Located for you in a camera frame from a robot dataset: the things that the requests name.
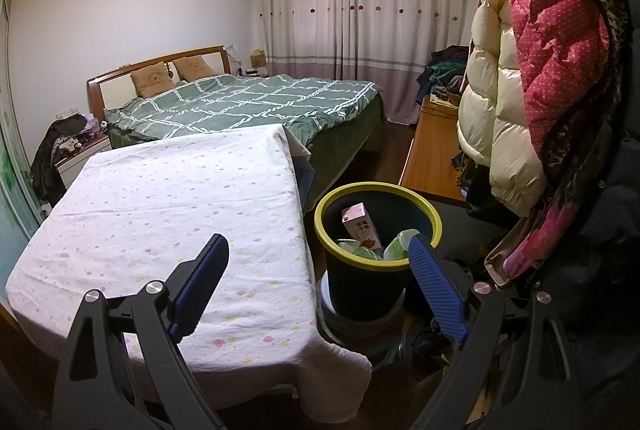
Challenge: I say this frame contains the pink floral garment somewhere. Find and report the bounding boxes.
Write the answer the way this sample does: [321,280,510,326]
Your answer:
[487,195,586,286]

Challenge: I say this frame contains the pink white curtain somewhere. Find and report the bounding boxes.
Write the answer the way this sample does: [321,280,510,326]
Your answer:
[255,0,476,126]

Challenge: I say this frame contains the wooden cabinet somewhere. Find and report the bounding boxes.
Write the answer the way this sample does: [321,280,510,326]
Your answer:
[398,95,468,203]

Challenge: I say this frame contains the dark green bed skirt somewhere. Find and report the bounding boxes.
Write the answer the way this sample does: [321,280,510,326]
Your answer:
[305,95,386,196]

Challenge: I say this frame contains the table with dotted white cloth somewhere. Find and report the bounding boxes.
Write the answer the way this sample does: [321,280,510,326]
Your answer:
[5,122,373,416]

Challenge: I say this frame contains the black hanging garment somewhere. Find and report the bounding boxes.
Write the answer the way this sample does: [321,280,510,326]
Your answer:
[465,165,521,231]

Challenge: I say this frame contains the wooden bed headboard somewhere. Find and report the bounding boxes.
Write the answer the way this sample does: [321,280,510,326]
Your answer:
[86,45,233,111]

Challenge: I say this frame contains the glass wardrobe door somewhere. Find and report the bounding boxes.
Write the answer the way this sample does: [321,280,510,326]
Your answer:
[0,0,46,251]

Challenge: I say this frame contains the yellow rimmed dark trash bin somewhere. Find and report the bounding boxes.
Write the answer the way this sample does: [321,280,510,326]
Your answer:
[314,182,443,321]

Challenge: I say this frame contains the red dotted jacket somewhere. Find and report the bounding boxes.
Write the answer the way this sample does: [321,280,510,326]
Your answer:
[502,0,613,161]

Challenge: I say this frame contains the white nightstand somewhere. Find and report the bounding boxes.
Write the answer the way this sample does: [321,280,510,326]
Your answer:
[55,135,113,191]

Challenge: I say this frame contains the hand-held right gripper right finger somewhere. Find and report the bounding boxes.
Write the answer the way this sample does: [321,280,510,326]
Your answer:
[407,235,586,430]

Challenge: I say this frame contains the dark blue cloth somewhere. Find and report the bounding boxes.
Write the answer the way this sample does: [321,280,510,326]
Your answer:
[295,155,316,208]

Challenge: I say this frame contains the bed with green quilt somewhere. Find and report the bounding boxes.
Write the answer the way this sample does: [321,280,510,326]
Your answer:
[102,74,377,148]

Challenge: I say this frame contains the white round container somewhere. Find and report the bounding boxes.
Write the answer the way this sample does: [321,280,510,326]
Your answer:
[382,228,421,261]

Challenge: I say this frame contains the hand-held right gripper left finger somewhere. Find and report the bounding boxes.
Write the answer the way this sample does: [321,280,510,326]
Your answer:
[52,233,231,430]

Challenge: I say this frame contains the pile of mixed clothes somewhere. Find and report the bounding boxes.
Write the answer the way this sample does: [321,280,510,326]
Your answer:
[415,45,471,103]

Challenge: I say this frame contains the pink milk carton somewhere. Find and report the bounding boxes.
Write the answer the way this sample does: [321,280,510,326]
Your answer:
[341,205,382,251]

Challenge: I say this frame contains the brown bear pillow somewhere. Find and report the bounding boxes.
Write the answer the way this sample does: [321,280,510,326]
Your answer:
[131,65,173,98]
[172,56,218,81]

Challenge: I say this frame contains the cream puffer jacket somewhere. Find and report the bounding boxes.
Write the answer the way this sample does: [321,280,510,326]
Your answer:
[457,0,548,216]

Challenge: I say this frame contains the dark clothes on floor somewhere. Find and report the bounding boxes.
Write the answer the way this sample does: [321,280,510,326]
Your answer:
[400,320,458,376]

